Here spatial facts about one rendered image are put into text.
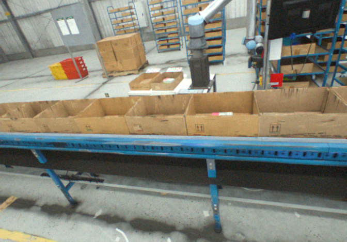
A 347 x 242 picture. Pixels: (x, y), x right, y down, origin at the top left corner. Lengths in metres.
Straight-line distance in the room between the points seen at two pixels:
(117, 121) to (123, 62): 4.73
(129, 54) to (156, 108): 4.43
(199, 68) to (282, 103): 1.00
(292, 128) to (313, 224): 1.01
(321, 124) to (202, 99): 0.67
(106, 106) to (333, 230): 1.95
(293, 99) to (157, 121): 0.85
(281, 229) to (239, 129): 1.00
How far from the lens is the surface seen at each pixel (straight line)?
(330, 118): 1.14
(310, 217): 1.99
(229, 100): 1.32
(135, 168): 1.47
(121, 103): 1.57
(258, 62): 1.89
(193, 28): 1.99
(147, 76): 2.73
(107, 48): 6.10
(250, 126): 1.08
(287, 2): 1.64
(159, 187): 1.74
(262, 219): 1.88
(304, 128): 1.14
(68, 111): 1.96
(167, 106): 1.42
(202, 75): 2.08
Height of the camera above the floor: 1.60
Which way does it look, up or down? 29 degrees down
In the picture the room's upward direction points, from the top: 11 degrees counter-clockwise
